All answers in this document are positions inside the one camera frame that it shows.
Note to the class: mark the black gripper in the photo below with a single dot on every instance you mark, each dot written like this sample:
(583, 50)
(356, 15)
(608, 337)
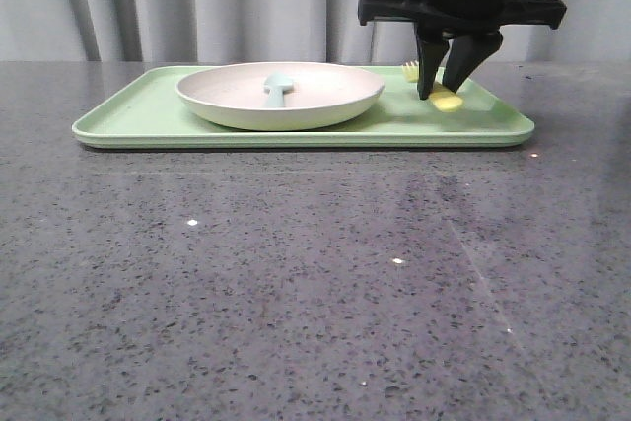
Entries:
(473, 23)

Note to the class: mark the yellow plastic fork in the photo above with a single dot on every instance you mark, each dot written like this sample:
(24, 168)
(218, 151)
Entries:
(440, 97)

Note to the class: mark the cream round plate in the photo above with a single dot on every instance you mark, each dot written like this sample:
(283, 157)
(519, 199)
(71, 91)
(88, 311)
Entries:
(324, 94)

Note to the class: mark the teal plastic spoon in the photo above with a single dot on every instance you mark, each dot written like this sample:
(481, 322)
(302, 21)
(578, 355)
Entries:
(276, 86)

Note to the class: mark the light green plastic tray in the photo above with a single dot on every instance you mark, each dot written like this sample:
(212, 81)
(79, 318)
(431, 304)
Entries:
(149, 114)

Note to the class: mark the white pleated curtain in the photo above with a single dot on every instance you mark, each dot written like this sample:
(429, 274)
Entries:
(211, 31)

